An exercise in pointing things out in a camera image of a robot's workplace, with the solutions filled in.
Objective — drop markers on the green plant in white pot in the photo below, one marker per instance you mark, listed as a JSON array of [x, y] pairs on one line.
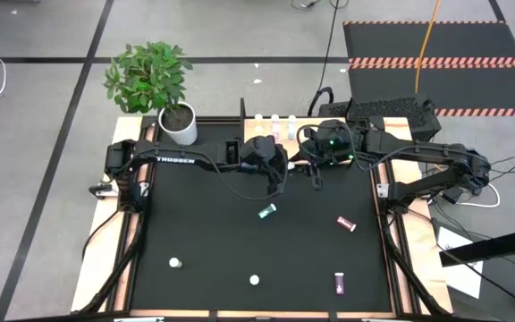
[[146, 76]]

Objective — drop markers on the teal medicine bottle white cap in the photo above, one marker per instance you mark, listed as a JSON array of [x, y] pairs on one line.
[[267, 211]]

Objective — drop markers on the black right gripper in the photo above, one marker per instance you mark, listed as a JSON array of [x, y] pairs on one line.
[[333, 143]]

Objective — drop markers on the black perforated computer case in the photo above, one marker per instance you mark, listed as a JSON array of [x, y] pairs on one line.
[[409, 107]]

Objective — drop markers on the black hazard-striped floor mat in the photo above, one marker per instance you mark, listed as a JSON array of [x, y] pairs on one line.
[[463, 40]]

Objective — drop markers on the light purple medicine bottle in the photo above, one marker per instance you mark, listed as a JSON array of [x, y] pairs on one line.
[[275, 118]]

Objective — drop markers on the black and silver clamp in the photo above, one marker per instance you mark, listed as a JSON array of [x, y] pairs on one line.
[[101, 191]]

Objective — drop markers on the white paper sheet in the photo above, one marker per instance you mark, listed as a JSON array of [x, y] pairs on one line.
[[461, 273]]

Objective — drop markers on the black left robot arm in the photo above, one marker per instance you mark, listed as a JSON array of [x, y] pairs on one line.
[[181, 158]]

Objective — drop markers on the pink medicine bottle white cap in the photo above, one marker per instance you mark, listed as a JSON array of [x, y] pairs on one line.
[[275, 132]]

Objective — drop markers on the dark purple medicine bottle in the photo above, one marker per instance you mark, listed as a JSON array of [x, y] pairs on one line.
[[339, 284]]

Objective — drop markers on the black table frame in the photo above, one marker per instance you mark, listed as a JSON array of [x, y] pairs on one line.
[[124, 286]]

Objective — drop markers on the white metal bracket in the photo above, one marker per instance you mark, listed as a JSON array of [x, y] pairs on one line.
[[382, 190]]

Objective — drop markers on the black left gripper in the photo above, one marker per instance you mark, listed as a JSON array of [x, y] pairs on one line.
[[262, 154]]

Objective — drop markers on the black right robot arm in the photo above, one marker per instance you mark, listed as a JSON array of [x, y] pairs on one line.
[[418, 149]]

